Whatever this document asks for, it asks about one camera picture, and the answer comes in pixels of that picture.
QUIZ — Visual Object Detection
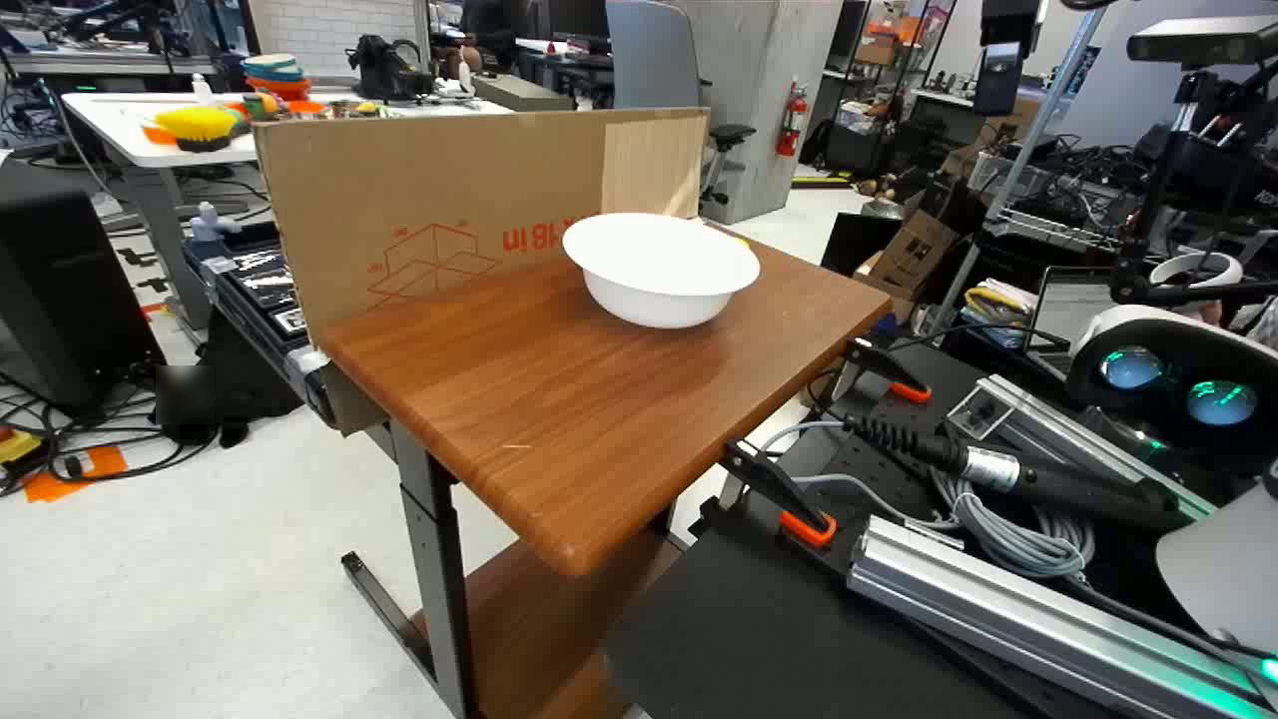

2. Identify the white background table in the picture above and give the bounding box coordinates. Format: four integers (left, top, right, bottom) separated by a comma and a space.
64, 91, 510, 328

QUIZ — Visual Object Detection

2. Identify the black clamp orange tip far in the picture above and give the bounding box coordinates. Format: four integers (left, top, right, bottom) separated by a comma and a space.
852, 340, 929, 407

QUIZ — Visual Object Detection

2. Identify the silver aluminium rail far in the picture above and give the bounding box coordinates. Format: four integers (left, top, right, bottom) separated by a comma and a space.
946, 376, 1213, 519

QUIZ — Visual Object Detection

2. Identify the black clamp orange tip near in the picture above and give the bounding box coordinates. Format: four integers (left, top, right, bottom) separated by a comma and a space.
719, 446, 839, 551

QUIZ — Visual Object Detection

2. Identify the silver aluminium rail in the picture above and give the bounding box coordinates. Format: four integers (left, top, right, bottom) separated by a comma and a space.
946, 376, 1213, 519
845, 519, 1274, 719

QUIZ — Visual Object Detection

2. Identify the white VR headset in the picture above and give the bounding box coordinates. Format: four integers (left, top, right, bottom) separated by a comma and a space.
1072, 304, 1278, 471

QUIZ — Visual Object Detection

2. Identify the silver aluminium rail near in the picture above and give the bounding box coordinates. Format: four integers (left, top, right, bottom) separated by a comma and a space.
845, 519, 1274, 719

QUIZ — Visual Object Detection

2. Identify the small cardboard box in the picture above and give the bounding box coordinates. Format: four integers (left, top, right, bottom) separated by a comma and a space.
865, 211, 953, 301

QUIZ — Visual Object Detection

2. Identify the brown cardboard panel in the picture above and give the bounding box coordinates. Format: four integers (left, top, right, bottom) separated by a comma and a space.
257, 106, 707, 335

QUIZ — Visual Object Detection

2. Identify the black clamp orange tip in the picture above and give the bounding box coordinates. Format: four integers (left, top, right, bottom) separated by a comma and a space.
852, 340, 929, 407
719, 446, 839, 551

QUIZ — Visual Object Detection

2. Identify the red fire extinguisher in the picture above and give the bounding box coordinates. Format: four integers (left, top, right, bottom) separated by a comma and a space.
775, 79, 812, 154

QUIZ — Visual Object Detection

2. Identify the white plastic bowl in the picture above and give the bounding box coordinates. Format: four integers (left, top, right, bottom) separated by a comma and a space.
563, 211, 764, 330

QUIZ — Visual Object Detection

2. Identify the grey coiled cable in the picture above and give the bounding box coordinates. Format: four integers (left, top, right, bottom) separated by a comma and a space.
929, 466, 1102, 583

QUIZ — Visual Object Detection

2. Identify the yellow toy on table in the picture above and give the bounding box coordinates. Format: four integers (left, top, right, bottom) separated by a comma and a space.
144, 103, 249, 153

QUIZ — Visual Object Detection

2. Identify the wooden side table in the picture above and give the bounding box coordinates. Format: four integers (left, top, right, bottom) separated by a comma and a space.
321, 247, 888, 719

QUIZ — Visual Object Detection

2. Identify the black box left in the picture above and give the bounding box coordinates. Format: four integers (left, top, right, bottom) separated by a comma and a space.
0, 163, 148, 420

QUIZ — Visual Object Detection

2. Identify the black bag on floor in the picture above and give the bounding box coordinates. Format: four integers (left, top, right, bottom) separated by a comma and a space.
148, 310, 299, 446

